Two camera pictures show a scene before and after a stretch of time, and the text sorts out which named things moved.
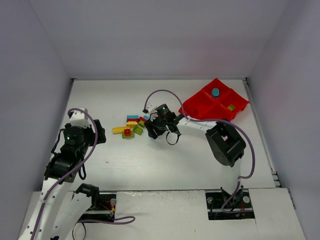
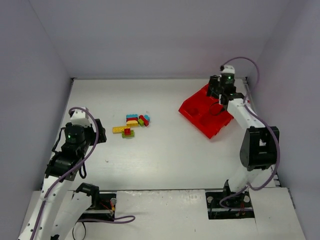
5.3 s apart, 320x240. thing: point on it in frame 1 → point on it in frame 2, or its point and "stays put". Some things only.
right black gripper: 152,128 → 213,85
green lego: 131,136 stays put
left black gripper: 99,128 stays put
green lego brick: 141,123 stays put
